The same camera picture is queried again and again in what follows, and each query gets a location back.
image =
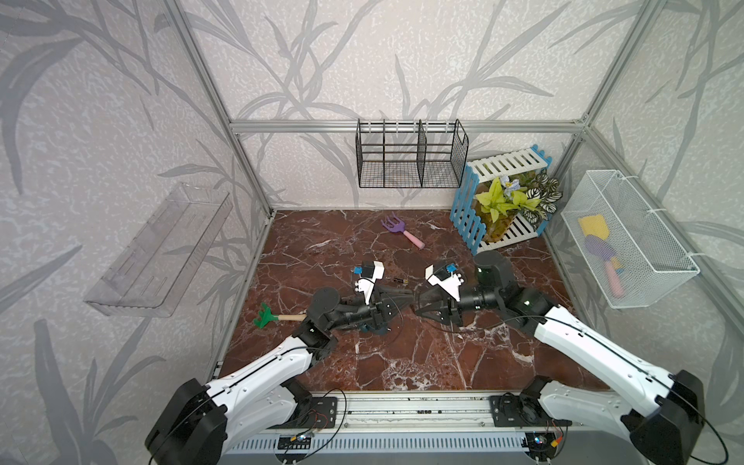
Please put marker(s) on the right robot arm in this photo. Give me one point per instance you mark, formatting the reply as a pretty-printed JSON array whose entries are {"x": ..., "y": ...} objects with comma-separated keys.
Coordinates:
[{"x": 661, "y": 414}]

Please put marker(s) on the green rake wooden handle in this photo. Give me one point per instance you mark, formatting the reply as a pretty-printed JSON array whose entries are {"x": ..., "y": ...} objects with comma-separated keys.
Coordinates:
[{"x": 265, "y": 317}]

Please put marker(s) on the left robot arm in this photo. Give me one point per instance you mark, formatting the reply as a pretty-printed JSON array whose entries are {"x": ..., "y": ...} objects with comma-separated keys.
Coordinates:
[{"x": 203, "y": 421}]

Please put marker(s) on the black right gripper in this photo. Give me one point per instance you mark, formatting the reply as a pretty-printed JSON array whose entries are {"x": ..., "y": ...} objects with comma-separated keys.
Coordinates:
[{"x": 445, "y": 305}]

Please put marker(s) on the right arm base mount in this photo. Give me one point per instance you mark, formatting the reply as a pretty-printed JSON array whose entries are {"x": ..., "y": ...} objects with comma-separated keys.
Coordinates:
[{"x": 523, "y": 409}]

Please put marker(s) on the white mesh basket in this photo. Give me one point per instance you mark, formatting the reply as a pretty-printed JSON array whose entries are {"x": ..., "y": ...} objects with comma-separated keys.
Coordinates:
[{"x": 650, "y": 260}]

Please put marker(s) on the black wire basket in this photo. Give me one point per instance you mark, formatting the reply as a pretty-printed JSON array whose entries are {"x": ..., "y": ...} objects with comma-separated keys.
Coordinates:
[{"x": 411, "y": 155}]

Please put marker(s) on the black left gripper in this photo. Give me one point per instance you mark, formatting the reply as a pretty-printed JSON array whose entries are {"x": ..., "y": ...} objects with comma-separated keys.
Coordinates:
[{"x": 383, "y": 305}]

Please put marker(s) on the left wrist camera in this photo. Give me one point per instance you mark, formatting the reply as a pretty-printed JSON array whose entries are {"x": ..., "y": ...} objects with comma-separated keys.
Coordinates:
[{"x": 367, "y": 274}]

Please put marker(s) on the yellow sponge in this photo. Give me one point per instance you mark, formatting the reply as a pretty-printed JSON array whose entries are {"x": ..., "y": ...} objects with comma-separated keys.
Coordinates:
[{"x": 594, "y": 225}]

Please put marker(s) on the clear plastic wall shelf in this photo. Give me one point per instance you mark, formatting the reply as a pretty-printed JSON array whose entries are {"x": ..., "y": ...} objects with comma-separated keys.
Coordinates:
[{"x": 153, "y": 273}]

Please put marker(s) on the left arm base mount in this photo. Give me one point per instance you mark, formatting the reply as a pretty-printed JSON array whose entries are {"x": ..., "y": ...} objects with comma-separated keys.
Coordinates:
[{"x": 311, "y": 411}]

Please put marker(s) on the aluminium front rail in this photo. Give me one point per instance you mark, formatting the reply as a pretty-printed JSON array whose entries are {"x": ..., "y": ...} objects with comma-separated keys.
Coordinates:
[{"x": 418, "y": 412}]

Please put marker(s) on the blue white slatted crate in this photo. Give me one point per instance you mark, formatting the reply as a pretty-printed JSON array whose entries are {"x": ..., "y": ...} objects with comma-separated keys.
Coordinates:
[{"x": 463, "y": 215}]

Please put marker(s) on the purple trowel pink handle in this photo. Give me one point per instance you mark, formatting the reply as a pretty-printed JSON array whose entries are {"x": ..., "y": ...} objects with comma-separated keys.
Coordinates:
[{"x": 600, "y": 248}]

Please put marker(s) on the green potted plant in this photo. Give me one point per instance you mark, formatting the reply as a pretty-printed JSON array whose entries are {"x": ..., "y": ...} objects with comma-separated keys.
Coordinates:
[{"x": 533, "y": 195}]

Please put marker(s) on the purple rake pink handle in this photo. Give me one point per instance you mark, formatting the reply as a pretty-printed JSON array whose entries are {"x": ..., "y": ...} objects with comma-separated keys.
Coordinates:
[{"x": 396, "y": 225}]

